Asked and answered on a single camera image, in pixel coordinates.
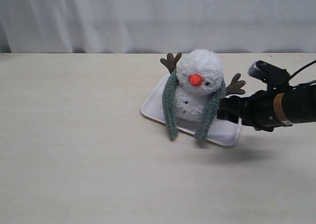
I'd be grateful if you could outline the white plastic tray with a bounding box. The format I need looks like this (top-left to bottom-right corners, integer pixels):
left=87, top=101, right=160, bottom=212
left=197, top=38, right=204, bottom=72
left=140, top=75, right=242, bottom=148

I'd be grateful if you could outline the black camera cable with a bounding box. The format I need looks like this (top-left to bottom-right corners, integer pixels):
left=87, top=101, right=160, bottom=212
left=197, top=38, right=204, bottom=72
left=286, top=59, right=316, bottom=83

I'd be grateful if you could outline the green fuzzy scarf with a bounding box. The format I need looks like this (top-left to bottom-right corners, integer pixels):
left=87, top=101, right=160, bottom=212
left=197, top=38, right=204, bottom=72
left=162, top=71, right=226, bottom=141

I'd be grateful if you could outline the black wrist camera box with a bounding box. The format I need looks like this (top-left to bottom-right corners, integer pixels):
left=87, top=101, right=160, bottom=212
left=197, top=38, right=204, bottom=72
left=248, top=60, right=290, bottom=90

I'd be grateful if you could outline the white backdrop curtain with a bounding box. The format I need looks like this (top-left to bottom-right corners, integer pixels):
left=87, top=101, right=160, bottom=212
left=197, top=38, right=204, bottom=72
left=0, top=0, right=316, bottom=53

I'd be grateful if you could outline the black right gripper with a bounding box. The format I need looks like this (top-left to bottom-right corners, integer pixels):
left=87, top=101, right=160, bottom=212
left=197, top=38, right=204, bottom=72
left=216, top=88, right=284, bottom=132

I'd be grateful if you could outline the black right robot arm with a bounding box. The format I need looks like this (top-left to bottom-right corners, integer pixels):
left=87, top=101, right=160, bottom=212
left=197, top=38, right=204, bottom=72
left=217, top=80, right=316, bottom=132

